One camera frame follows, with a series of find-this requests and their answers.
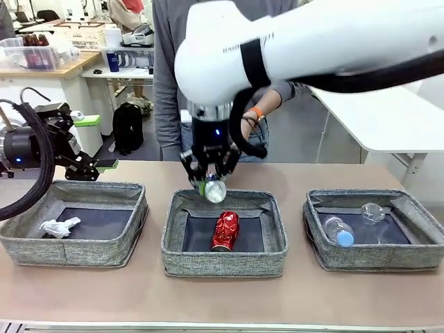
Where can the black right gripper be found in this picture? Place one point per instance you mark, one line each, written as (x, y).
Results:
(211, 138)

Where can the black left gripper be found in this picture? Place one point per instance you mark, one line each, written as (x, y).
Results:
(22, 147)

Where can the crushed blue soda can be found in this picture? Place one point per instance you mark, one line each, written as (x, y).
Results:
(215, 190)

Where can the crushed red soda can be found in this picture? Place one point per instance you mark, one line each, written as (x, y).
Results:
(227, 229)

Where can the white tissue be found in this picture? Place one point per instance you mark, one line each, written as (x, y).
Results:
(57, 227)

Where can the clear bottle with blue cap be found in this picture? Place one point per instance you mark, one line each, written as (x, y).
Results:
(338, 232)

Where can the clear plastic cup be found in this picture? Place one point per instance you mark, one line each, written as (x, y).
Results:
(373, 212)

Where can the person's left forearm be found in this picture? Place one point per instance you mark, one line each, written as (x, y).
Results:
(270, 100)

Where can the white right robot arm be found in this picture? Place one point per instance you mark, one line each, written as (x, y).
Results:
(312, 41)

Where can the person's left hand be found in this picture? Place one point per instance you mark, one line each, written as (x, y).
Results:
(250, 126)

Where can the black backpack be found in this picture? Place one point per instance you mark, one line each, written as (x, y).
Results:
(128, 128)

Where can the orange wristwatch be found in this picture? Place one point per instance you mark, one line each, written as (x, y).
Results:
(256, 112)

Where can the black computer mouse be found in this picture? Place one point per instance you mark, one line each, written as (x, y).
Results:
(98, 71)

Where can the white desk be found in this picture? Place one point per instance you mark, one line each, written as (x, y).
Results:
(118, 74)

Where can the wooden top table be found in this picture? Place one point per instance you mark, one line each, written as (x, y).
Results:
(69, 67)

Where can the person in grey shirt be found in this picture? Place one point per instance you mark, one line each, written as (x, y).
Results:
(166, 86)

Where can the grey fabric basket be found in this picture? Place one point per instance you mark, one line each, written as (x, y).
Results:
(34, 249)
(364, 256)
(222, 263)

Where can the white slatted crate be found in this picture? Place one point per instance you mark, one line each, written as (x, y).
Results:
(86, 40)

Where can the white plastic jug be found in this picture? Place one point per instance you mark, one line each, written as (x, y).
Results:
(112, 38)

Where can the clear plastic storage box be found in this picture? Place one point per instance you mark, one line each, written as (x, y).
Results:
(34, 57)

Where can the white and black sneaker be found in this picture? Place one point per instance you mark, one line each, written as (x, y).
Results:
(137, 36)

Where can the person in beige clothes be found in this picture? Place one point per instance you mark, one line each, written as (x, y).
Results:
(126, 10)

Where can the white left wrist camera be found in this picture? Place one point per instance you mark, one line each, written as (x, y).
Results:
(74, 144)

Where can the brown wooden frame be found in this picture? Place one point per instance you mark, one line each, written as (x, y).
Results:
(79, 25)

